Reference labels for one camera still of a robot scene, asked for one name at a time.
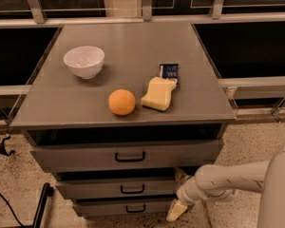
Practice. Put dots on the grey drawer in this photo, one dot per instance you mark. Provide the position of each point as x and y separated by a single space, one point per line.
125 155
116 188
130 206

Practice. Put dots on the orange fruit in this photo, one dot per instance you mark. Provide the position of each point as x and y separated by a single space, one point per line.
121 102

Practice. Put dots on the yellow sponge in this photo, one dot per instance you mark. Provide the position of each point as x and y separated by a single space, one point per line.
159 93

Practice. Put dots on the small black tripod base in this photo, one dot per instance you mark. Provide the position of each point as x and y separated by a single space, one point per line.
3 150

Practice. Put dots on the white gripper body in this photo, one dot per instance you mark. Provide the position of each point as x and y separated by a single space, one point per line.
184 192

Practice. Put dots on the metal window railing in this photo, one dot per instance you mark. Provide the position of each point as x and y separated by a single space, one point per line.
142 16

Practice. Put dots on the dark blue snack packet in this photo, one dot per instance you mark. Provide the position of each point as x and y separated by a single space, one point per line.
169 72

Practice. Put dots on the grey drawer cabinet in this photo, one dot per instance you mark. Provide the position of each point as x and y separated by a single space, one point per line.
123 133

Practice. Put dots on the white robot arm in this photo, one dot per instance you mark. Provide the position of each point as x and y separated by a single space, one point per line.
221 183

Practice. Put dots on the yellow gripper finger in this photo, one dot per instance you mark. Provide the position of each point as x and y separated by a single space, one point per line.
180 175
176 209

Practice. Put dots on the black stand leg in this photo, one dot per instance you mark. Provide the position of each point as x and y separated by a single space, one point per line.
47 192

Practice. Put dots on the white ceramic bowl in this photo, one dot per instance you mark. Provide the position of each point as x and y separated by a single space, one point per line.
85 62

